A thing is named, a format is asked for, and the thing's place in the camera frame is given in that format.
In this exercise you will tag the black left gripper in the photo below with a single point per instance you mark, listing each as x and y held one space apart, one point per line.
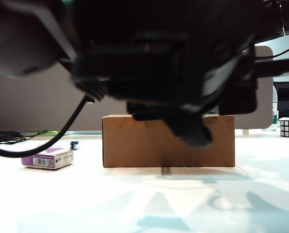
146 80

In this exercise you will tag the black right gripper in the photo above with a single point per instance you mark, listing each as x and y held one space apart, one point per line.
241 97

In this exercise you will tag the purple white napkin pack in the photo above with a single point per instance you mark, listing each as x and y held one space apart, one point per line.
47 160

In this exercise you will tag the brown cardboard box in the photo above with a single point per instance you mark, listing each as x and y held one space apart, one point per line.
139 143

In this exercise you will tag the small black blue clip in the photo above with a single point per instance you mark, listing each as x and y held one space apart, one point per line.
74 145

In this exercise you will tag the green flat object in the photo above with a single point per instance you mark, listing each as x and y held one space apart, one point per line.
55 133

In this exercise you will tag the grey desk partition panel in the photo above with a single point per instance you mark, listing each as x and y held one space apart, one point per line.
37 104

